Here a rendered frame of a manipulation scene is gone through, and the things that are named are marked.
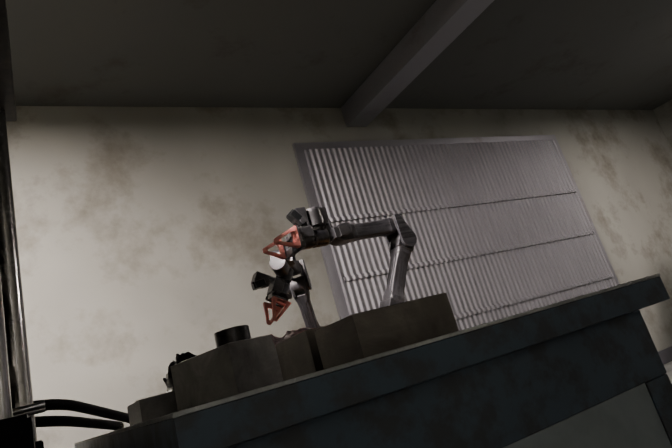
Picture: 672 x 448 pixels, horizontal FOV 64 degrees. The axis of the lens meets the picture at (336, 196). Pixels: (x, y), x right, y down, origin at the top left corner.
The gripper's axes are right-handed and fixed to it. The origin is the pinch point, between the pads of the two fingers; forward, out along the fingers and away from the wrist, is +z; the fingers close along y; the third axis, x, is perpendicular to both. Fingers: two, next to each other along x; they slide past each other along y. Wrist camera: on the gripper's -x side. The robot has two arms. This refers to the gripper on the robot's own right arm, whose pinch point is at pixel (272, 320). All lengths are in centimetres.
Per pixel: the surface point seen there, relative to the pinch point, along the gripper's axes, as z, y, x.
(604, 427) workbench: 38, 127, 7
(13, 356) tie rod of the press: 34, 9, -68
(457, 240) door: -162, -158, 184
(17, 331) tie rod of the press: 28, 8, -70
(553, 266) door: -179, -160, 292
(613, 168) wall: -341, -167, 392
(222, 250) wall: -82, -160, 1
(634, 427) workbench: 36, 127, 12
